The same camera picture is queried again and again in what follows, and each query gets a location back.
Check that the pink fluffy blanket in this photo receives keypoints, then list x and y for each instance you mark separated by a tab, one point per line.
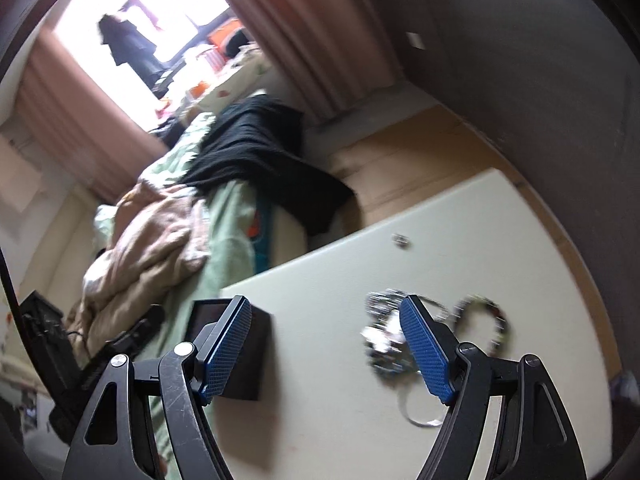
145	255

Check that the bed with green sheet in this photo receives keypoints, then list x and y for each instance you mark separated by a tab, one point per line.
220	220

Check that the white wall switch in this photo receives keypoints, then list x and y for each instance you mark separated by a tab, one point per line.
415	40

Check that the hanging black garment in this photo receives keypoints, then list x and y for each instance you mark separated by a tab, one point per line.
127	45

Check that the black chair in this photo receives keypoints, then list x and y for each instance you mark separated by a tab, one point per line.
55	360

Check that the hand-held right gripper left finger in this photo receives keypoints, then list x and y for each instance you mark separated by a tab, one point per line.
226	349

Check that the pink curtain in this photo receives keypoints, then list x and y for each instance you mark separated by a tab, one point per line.
305	35

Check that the small silver earring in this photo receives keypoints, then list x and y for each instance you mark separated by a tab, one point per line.
401	240

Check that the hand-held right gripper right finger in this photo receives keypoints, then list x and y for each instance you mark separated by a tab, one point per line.
425	350

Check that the black jewelry box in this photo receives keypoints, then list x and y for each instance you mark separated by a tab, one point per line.
235	350

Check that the cluttered desk by window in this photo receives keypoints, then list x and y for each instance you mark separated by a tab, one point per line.
210	65

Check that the black knitted cloth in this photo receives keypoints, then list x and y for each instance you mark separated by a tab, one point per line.
260	160

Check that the pile of beaded jewelry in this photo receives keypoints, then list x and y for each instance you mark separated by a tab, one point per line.
387	332

